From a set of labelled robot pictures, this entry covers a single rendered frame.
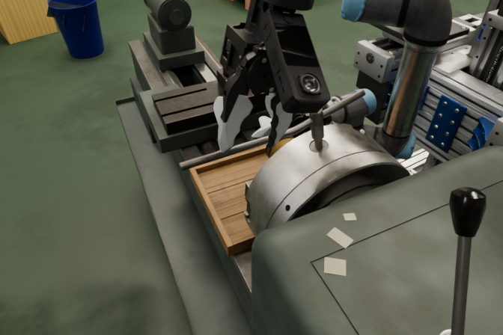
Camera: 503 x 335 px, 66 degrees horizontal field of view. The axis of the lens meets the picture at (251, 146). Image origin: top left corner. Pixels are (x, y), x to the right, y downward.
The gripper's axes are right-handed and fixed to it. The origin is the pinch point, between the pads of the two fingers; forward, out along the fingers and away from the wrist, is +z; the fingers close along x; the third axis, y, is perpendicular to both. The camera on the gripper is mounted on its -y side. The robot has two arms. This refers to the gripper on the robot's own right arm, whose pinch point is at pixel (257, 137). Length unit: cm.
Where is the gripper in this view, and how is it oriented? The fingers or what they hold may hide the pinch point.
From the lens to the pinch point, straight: 94.3
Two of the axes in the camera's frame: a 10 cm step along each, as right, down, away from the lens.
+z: -9.1, 2.7, -3.2
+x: 0.0, -7.6, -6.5
